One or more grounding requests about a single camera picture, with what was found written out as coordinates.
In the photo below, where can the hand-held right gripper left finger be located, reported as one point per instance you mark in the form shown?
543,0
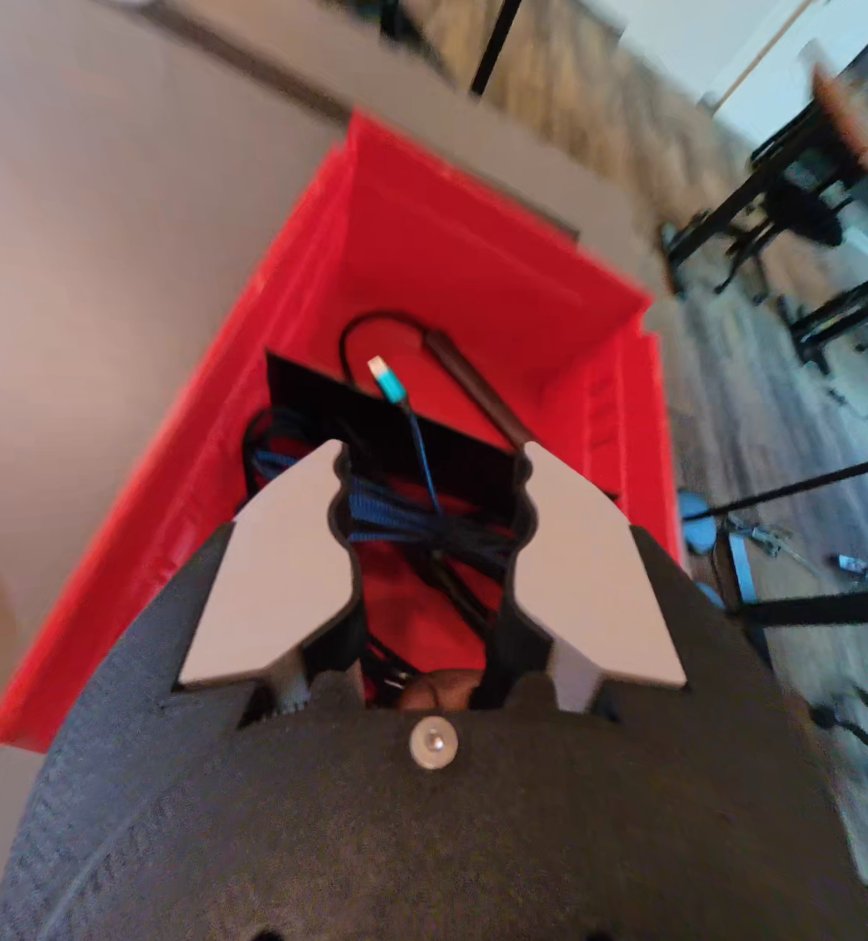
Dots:
272,573

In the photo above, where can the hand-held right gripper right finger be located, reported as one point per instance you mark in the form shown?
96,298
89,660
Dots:
595,581

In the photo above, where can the red plastic storage bin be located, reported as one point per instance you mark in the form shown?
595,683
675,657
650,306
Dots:
441,257

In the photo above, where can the person's right hand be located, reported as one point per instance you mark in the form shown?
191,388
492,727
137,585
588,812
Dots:
441,689

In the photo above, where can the blue round base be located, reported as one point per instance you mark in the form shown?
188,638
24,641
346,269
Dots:
698,522

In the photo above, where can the black tripod stand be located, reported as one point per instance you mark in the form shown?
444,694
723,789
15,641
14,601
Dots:
809,609

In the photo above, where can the black office chair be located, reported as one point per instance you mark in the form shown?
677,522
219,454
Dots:
805,213

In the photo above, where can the wooden top office desk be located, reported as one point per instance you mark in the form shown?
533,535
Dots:
853,125

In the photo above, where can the black stand pole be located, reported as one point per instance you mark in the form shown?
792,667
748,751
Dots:
496,44

